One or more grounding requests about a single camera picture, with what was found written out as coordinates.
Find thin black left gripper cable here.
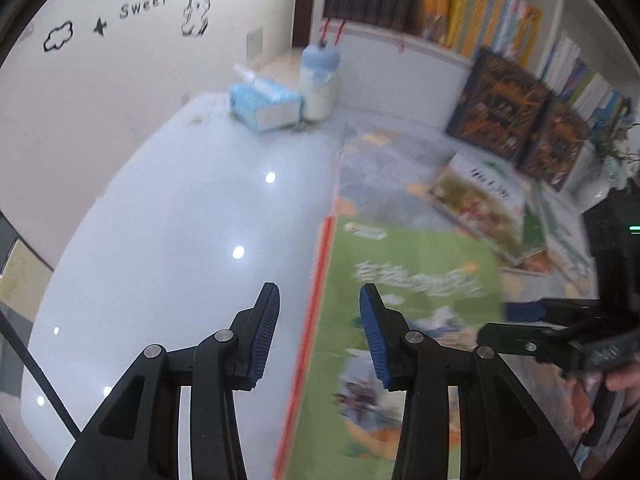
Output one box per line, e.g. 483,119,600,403
0,307,82,437

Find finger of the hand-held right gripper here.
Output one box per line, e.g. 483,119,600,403
477,322,577,368
502,297,601,329

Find white bottle blue lid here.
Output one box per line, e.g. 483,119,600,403
299,42,342,121

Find black outline cloud decal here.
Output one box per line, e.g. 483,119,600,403
42,21,74,52

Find fan-print table mat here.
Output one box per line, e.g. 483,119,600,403
332,127,601,480

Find light green cover book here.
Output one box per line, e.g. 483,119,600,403
272,215,506,480

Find person's right hand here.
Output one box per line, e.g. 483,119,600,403
565,363,640,432

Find blue tissue pack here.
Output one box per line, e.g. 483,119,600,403
227,62,306,133

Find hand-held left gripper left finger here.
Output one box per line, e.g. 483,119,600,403
55,282,281,480

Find white bookshelf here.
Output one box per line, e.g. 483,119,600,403
295,0,640,201

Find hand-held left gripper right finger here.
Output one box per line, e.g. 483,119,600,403
359,282,583,480

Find dark ornate encyclopedia book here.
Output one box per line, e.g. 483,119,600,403
517,97,593,192
445,46,553,161

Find white landscape picture book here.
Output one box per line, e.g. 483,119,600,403
430,152,548,266

